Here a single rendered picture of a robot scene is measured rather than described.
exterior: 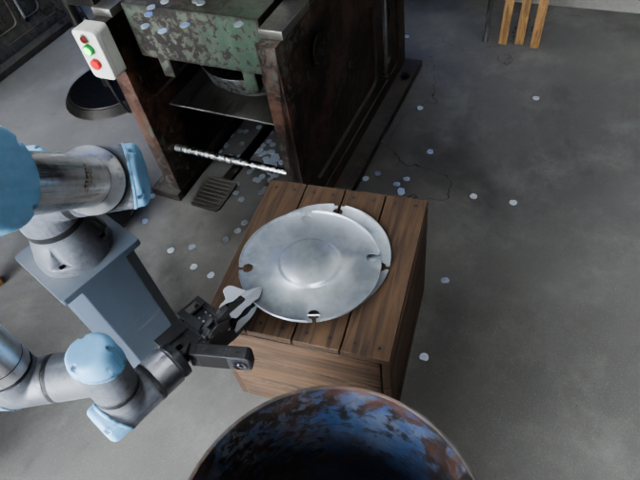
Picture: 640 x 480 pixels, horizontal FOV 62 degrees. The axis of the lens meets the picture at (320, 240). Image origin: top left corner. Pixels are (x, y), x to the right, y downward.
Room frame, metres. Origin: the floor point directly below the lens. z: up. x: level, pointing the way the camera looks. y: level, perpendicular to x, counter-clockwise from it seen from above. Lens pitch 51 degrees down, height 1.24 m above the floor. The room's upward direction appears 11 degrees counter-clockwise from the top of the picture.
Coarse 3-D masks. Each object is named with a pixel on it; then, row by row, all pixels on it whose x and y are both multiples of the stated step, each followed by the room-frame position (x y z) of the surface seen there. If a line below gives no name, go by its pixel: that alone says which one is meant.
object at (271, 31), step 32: (288, 0) 1.21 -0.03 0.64; (320, 0) 1.25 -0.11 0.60; (352, 0) 1.43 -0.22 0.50; (288, 32) 1.10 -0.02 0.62; (320, 32) 1.23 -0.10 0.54; (352, 32) 1.41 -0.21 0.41; (288, 64) 1.09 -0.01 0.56; (320, 64) 1.23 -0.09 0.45; (352, 64) 1.42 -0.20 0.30; (416, 64) 1.76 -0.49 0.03; (288, 96) 1.07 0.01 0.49; (320, 96) 1.23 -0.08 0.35; (352, 96) 1.41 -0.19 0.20; (384, 96) 1.59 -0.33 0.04; (288, 128) 1.06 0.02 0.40; (320, 128) 1.21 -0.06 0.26; (352, 128) 1.36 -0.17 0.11; (384, 128) 1.43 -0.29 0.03; (288, 160) 1.07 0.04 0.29; (320, 160) 1.18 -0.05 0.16; (352, 160) 1.30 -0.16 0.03
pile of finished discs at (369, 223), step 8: (304, 208) 0.83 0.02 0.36; (312, 208) 0.82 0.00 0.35; (320, 208) 0.82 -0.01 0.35; (328, 208) 0.82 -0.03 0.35; (336, 208) 0.81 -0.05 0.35; (344, 208) 0.81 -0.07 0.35; (352, 208) 0.80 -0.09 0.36; (304, 216) 0.80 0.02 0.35; (352, 216) 0.78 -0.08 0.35; (360, 216) 0.77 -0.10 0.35; (368, 216) 0.77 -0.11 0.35; (360, 224) 0.75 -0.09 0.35; (368, 224) 0.75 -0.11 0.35; (376, 224) 0.74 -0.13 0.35; (376, 232) 0.72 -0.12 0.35; (384, 232) 0.71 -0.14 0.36; (376, 240) 0.70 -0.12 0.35; (384, 240) 0.69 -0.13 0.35; (384, 248) 0.67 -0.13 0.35; (368, 256) 0.66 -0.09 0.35; (376, 256) 0.66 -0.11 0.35; (384, 256) 0.65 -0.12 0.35; (384, 272) 0.61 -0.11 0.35; (376, 288) 0.58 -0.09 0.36; (312, 312) 0.55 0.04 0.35
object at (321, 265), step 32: (288, 224) 0.77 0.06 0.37; (320, 224) 0.76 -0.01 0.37; (352, 224) 0.75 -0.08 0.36; (256, 256) 0.69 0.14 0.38; (288, 256) 0.68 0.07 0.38; (320, 256) 0.67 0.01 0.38; (352, 256) 0.66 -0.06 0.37; (288, 288) 0.60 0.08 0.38; (320, 288) 0.59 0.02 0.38; (352, 288) 0.58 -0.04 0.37; (288, 320) 0.53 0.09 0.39; (320, 320) 0.52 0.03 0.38
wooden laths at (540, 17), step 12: (492, 0) 1.88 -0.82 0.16; (528, 0) 1.82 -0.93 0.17; (540, 0) 1.78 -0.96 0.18; (504, 12) 1.84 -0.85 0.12; (528, 12) 1.81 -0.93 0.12; (540, 12) 1.77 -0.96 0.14; (504, 24) 1.83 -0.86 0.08; (540, 24) 1.77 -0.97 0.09; (504, 36) 1.83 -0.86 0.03; (516, 36) 1.81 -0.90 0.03; (540, 36) 1.76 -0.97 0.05
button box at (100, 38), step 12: (84, 24) 1.32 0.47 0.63; (96, 24) 1.30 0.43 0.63; (96, 36) 1.27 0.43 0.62; (108, 36) 1.30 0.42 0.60; (96, 48) 1.27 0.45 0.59; (108, 48) 1.28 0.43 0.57; (108, 60) 1.27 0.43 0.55; (120, 60) 1.30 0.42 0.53; (96, 72) 1.30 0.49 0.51; (108, 72) 1.27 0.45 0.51; (120, 72) 1.28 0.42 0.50; (108, 84) 1.32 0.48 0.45
